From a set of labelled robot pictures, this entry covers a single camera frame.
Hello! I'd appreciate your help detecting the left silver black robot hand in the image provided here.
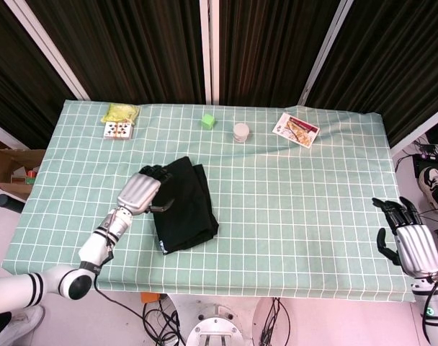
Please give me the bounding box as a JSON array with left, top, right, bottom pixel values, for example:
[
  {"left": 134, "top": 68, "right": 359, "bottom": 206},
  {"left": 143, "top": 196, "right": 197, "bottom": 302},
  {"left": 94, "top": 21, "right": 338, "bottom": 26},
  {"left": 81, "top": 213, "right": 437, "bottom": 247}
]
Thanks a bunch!
[{"left": 117, "top": 164, "right": 176, "bottom": 216}]

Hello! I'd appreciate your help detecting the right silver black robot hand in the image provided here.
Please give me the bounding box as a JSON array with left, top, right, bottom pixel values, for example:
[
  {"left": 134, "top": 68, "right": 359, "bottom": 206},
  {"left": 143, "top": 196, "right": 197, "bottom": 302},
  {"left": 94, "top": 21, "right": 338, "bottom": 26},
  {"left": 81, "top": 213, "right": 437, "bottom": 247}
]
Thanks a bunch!
[{"left": 372, "top": 196, "right": 438, "bottom": 278}]

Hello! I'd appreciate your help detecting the black cloth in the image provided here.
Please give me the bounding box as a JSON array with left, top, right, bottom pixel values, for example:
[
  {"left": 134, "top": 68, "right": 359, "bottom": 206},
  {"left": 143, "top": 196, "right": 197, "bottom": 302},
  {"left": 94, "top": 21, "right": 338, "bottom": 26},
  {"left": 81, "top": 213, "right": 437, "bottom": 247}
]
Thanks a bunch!
[{"left": 152, "top": 156, "right": 220, "bottom": 256}]

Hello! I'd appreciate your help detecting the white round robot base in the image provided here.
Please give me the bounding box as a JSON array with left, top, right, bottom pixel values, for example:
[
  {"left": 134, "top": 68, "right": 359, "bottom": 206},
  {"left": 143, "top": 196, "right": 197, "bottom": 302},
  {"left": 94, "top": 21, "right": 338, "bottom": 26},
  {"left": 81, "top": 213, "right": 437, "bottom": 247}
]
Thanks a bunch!
[{"left": 166, "top": 293, "right": 277, "bottom": 346}]

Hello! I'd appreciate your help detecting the yellow green crumpled cloth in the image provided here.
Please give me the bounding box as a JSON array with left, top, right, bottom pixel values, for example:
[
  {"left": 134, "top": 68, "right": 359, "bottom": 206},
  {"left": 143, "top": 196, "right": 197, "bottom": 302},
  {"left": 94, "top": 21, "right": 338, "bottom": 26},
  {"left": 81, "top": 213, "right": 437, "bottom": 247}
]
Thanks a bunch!
[{"left": 100, "top": 103, "right": 140, "bottom": 125}]

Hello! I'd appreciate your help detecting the black and white sneaker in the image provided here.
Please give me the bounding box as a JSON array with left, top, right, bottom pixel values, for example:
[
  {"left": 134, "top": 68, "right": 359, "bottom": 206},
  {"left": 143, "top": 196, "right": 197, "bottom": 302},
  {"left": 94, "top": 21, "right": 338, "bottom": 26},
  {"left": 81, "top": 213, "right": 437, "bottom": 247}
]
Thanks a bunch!
[{"left": 417, "top": 166, "right": 438, "bottom": 214}]

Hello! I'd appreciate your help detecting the deck of playing cards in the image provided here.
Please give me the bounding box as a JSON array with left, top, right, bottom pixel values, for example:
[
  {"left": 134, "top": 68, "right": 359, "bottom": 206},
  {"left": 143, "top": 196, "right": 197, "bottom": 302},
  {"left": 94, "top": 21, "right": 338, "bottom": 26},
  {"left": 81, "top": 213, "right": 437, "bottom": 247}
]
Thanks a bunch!
[{"left": 102, "top": 121, "right": 135, "bottom": 141}]

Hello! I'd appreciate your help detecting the black floor electronics box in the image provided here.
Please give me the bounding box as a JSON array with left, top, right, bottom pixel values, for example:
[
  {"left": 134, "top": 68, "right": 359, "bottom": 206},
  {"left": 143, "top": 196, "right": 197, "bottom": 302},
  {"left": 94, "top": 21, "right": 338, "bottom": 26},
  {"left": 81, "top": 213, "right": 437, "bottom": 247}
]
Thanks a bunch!
[{"left": 412, "top": 142, "right": 438, "bottom": 180}]

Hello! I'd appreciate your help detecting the small white jar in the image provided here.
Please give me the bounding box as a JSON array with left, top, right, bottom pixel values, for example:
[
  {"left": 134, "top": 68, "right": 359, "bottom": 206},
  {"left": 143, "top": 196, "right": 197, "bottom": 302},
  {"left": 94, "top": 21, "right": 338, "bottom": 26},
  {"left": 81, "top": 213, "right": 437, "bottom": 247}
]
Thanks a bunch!
[{"left": 233, "top": 123, "right": 251, "bottom": 143}]

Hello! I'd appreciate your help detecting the black cylinder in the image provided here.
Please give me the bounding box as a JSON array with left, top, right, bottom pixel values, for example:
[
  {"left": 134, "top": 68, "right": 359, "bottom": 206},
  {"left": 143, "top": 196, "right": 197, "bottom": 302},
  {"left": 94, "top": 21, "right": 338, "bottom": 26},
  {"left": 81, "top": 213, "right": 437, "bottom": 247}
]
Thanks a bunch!
[{"left": 0, "top": 194, "right": 25, "bottom": 213}]

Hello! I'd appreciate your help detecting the brown cardboard box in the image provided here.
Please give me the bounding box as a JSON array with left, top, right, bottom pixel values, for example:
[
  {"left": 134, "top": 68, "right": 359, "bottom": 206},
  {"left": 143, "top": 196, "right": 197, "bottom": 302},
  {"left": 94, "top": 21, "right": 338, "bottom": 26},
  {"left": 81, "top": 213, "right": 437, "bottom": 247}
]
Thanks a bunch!
[{"left": 0, "top": 135, "right": 47, "bottom": 201}]

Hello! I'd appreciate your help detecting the green checked tablecloth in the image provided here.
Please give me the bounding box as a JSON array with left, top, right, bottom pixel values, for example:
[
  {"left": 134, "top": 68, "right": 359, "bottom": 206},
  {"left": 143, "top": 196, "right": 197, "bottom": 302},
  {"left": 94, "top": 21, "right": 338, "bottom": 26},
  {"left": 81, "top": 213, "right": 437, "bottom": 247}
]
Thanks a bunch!
[{"left": 1, "top": 99, "right": 416, "bottom": 303}]

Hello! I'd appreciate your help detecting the dark brown curtain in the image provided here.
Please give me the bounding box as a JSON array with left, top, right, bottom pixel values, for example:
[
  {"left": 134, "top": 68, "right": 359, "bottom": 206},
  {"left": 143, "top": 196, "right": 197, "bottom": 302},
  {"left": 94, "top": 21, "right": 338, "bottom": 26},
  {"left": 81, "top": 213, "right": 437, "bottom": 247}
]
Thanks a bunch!
[
  {"left": 218, "top": 0, "right": 344, "bottom": 107},
  {"left": 0, "top": 0, "right": 78, "bottom": 148},
  {"left": 26, "top": 0, "right": 207, "bottom": 105},
  {"left": 307, "top": 0, "right": 438, "bottom": 145}
]

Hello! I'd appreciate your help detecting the white shoe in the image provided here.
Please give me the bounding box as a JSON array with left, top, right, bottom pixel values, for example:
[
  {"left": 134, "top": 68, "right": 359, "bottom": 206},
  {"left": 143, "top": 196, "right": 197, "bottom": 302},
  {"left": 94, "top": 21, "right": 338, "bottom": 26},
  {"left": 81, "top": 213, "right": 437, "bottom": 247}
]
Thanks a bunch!
[{"left": 0, "top": 306, "right": 46, "bottom": 346}]

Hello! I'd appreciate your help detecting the picture card packet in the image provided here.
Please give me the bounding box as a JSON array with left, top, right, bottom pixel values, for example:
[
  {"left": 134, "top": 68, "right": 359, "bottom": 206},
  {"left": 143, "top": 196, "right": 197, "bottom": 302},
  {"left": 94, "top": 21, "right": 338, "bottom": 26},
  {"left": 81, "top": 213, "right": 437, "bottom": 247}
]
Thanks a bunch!
[{"left": 272, "top": 112, "right": 320, "bottom": 148}]

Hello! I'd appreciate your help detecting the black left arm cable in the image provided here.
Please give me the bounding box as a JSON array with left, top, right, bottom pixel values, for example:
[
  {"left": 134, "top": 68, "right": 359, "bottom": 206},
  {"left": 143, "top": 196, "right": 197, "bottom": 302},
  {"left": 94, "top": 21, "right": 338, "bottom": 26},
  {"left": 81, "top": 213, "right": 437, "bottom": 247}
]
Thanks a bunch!
[{"left": 92, "top": 275, "right": 186, "bottom": 346}]

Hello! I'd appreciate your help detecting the white frame post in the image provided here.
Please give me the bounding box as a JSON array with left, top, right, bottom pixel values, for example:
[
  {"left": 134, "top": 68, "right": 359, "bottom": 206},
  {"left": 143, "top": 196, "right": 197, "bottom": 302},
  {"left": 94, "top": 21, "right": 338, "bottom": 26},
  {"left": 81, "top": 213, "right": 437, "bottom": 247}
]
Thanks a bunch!
[
  {"left": 13, "top": 0, "right": 90, "bottom": 101},
  {"left": 389, "top": 114, "right": 438, "bottom": 155},
  {"left": 300, "top": 0, "right": 354, "bottom": 105},
  {"left": 199, "top": 0, "right": 220, "bottom": 105}
]

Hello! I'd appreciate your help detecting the black floor cable bundle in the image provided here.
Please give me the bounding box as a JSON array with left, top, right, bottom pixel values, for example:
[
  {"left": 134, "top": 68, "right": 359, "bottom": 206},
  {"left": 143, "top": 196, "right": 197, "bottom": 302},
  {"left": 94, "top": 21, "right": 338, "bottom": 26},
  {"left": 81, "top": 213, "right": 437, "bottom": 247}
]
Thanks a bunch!
[
  {"left": 142, "top": 298, "right": 187, "bottom": 346},
  {"left": 259, "top": 297, "right": 289, "bottom": 346}
]

